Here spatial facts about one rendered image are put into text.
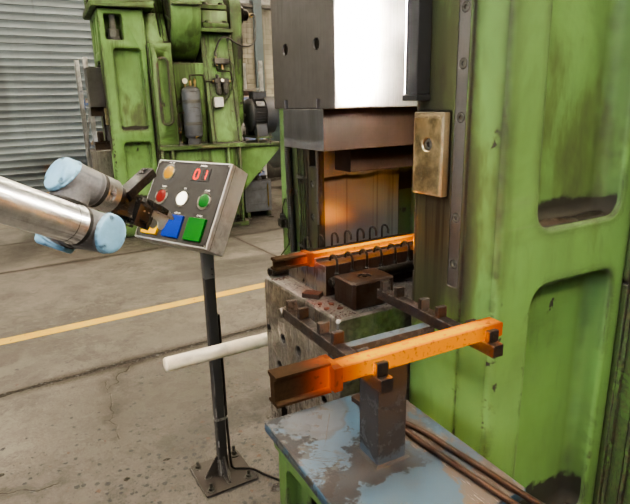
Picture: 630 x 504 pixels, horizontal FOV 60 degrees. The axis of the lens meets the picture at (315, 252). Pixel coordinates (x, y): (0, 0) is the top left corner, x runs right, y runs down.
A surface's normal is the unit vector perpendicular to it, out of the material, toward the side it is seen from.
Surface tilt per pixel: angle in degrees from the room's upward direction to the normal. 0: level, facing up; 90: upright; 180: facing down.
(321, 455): 0
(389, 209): 90
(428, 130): 90
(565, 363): 90
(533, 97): 89
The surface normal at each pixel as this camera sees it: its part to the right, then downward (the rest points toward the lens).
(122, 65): 0.44, 0.22
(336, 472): -0.02, -0.96
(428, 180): -0.86, 0.15
